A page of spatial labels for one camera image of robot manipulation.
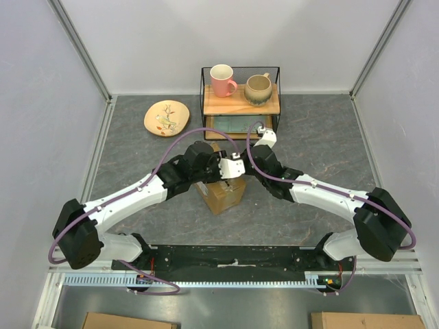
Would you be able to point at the brown cardboard express box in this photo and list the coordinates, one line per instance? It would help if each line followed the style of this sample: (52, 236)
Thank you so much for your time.
(222, 195)

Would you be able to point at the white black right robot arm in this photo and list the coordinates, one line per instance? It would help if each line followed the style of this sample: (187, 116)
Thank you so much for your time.
(380, 229)

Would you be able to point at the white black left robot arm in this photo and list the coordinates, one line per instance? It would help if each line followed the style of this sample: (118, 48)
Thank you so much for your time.
(82, 230)

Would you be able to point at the cardboard box bottom right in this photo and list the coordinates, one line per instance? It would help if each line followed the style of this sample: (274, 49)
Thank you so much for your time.
(365, 320)

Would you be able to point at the cardboard box bottom left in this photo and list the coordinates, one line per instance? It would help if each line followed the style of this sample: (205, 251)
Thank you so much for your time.
(104, 321)

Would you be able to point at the teal rectangular ceramic tray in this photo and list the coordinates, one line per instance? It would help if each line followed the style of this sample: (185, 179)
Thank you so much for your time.
(237, 124)

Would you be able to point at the beige plate with bird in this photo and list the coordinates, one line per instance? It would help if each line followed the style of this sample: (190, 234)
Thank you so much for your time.
(166, 118)

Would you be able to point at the beige stoneware mug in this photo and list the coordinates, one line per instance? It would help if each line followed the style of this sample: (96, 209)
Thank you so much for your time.
(258, 89)

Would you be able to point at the pink ceramic mug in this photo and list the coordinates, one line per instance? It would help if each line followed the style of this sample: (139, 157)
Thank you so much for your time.
(222, 80)

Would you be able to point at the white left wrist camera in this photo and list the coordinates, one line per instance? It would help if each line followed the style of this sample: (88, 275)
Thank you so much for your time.
(232, 167)

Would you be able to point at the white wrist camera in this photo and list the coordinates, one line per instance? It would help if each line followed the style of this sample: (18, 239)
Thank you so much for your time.
(266, 137)
(232, 167)

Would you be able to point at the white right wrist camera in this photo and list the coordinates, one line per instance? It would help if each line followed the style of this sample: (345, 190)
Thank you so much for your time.
(266, 137)

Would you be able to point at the black wire wooden shelf rack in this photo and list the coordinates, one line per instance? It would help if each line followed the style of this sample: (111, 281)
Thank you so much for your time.
(236, 104)

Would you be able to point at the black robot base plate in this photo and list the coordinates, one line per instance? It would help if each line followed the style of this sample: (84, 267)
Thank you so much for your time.
(227, 263)

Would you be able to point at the aluminium frame rail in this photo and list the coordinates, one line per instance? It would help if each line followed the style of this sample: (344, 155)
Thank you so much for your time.
(73, 35)

